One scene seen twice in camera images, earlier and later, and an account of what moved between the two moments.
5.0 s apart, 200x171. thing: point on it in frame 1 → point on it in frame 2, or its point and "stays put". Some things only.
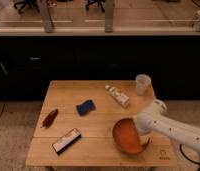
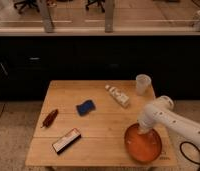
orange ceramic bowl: (126, 135) → (142, 148)
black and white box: (68, 138) stays put
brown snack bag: (50, 118) stays put
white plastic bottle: (120, 97) stays put
